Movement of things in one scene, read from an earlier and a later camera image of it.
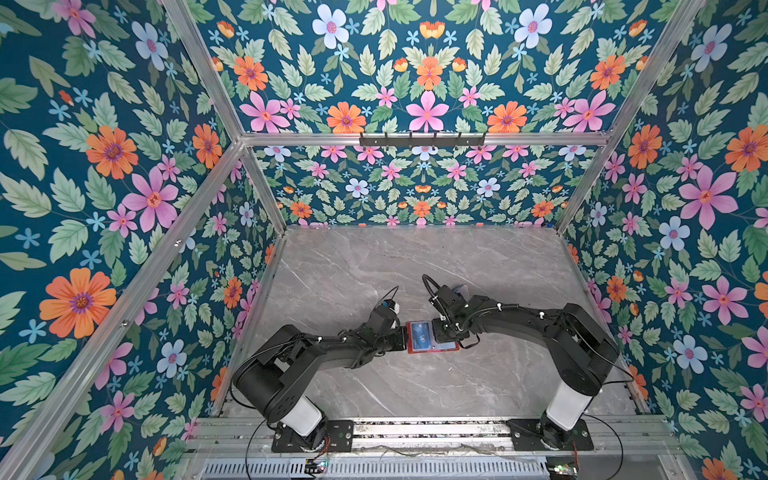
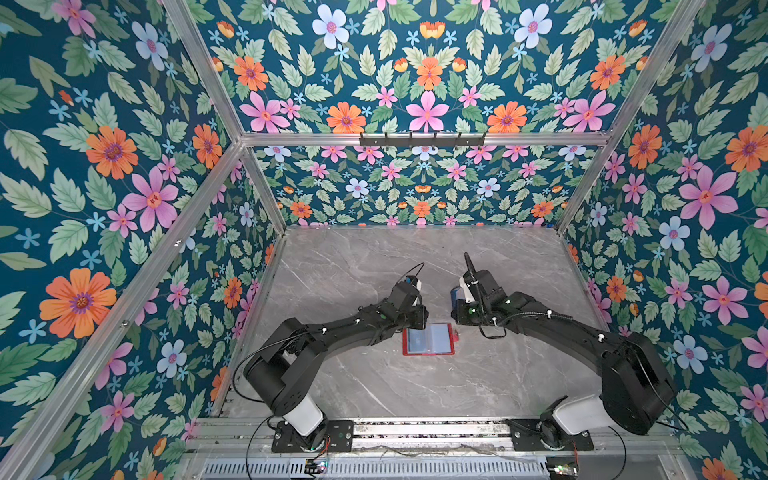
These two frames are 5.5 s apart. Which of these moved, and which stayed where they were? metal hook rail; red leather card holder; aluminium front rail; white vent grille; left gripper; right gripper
Moved: left gripper; right gripper
Stayed: aluminium front rail; red leather card holder; white vent grille; metal hook rail
